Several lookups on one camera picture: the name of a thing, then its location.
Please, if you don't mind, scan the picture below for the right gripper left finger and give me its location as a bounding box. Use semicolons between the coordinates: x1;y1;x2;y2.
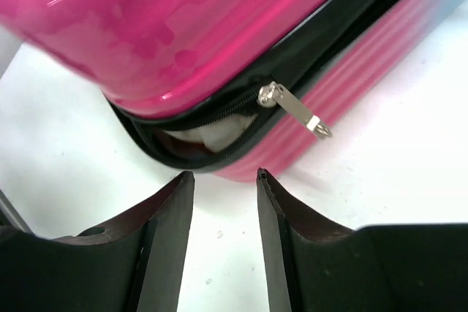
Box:
1;172;195;311

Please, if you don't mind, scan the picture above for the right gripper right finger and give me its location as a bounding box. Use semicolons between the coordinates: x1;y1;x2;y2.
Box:
257;169;467;311

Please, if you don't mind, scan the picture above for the cream ruffled cloth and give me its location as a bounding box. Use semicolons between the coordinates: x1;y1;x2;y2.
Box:
167;114;257;152

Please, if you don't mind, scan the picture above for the silver zipper pull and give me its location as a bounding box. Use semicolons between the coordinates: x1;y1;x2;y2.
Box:
257;81;332;139

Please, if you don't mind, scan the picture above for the pink teal kids suitcase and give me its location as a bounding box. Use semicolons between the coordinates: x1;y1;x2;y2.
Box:
1;0;464;182

